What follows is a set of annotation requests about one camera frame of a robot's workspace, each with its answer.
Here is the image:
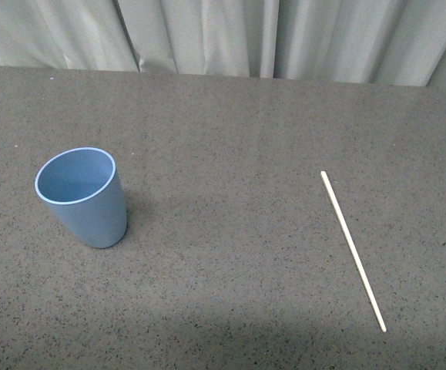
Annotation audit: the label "blue plastic cup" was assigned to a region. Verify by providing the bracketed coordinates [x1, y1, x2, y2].
[35, 147, 127, 249]

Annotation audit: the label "grey-white curtain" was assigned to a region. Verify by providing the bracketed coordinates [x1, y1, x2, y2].
[0, 1, 446, 89]

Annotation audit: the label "white speckled chopstick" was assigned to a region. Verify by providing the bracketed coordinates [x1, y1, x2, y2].
[320, 170, 387, 333]

